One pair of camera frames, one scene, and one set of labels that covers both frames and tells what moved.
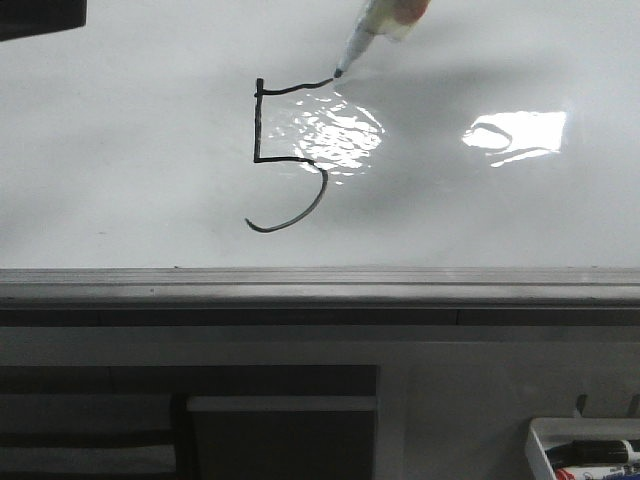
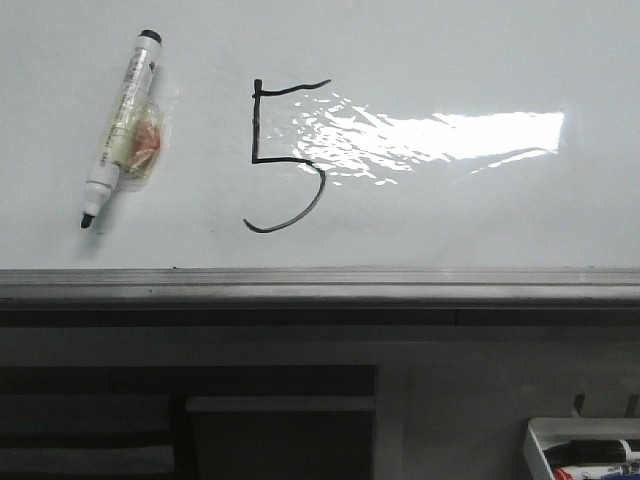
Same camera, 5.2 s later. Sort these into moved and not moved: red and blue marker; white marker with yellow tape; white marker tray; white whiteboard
Moved: white marker with yellow tape
Not moved: white whiteboard; red and blue marker; white marker tray
